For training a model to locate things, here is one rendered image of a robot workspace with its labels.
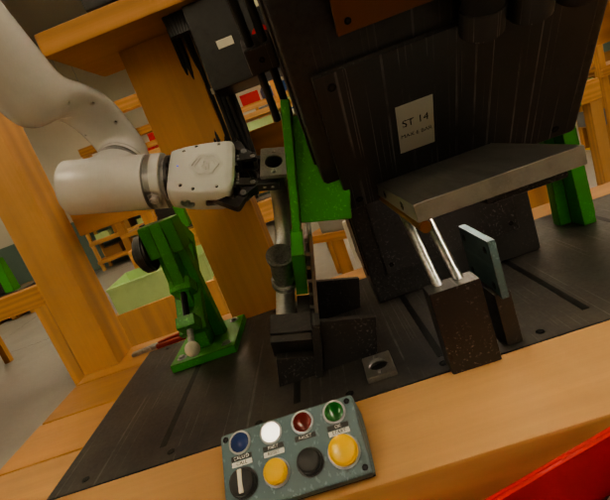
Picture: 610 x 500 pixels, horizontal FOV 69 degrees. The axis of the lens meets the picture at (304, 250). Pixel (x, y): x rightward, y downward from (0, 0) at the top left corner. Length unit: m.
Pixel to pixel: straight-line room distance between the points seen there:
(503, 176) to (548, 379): 0.23
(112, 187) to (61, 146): 10.89
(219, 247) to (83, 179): 0.38
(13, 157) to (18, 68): 0.49
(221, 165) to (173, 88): 0.35
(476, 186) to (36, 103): 0.52
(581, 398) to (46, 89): 0.69
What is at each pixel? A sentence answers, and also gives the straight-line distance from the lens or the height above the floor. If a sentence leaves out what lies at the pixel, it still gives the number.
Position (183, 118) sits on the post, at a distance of 0.98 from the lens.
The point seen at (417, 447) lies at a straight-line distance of 0.49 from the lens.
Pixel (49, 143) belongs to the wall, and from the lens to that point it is 11.70.
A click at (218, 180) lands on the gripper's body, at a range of 0.66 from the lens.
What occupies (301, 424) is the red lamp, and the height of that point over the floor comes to 0.95.
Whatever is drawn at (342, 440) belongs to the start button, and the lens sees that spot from 0.47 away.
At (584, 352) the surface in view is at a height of 0.90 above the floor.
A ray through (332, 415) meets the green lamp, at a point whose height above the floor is 0.95.
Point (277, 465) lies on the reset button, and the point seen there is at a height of 0.94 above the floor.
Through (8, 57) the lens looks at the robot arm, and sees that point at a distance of 0.65.
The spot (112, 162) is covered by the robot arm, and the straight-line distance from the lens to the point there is 0.71.
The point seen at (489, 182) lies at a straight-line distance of 0.44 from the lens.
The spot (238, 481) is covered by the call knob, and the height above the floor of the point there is 0.94.
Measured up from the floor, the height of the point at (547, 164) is 1.12.
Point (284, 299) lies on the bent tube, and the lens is 0.68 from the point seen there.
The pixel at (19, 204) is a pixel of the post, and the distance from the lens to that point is 1.13.
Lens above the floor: 1.22
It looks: 13 degrees down
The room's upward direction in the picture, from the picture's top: 20 degrees counter-clockwise
